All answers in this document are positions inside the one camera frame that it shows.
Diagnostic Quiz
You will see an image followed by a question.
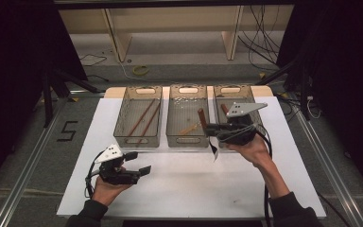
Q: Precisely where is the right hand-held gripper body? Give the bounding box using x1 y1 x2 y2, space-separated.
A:
216 101 268 147

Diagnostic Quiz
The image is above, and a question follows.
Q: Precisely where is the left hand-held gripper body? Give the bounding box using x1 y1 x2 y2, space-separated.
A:
95 144 140 186

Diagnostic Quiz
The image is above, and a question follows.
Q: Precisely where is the wooden-handled steel knife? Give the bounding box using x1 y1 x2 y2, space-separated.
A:
197 108 220 164

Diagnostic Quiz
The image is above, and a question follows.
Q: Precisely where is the translucent amber plastic spoon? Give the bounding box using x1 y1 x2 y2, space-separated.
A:
178 122 202 136

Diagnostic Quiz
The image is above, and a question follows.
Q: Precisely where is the smoky clear plastic bin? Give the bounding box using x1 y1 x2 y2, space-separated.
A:
165 84 212 148
213 84 267 148
112 85 164 148

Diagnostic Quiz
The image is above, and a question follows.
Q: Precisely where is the brown wooden chopstick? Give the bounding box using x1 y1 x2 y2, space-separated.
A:
135 103 162 148
128 98 156 138

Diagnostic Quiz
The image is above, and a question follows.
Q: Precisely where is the person's left hand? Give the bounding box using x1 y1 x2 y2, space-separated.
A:
91 176 133 207

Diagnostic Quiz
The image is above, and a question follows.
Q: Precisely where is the person's right hand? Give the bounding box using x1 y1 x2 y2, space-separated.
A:
226 134 273 168

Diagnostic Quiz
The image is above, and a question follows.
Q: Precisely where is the white table cover sheet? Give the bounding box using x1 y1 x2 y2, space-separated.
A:
56 96 327 219

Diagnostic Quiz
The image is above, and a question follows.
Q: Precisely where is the black metal stand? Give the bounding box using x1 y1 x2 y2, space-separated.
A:
42 67 103 129
256 56 313 122

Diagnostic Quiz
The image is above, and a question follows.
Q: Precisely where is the yellow tape roll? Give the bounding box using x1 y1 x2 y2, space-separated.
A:
131 64 150 77

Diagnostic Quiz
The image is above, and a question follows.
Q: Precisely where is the black curtain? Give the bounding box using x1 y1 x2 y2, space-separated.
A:
277 0 363 202
0 0 88 197

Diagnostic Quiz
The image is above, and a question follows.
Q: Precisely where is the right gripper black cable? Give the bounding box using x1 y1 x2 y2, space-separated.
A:
254 124 273 227

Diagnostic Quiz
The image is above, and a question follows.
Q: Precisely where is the aluminium floor rail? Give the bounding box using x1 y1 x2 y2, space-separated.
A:
291 103 363 227
0 97 69 227

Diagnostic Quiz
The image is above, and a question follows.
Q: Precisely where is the white floor cable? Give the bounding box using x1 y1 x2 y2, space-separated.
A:
114 55 149 83

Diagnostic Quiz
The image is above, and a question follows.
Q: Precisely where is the tangle of black cables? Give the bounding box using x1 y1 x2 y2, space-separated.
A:
237 5 282 65

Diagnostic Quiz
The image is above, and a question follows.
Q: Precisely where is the thin black floor cable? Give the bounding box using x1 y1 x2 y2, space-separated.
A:
78 53 108 68

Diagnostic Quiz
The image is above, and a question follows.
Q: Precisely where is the beige wooden desk frame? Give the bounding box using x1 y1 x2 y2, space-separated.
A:
58 5 294 62

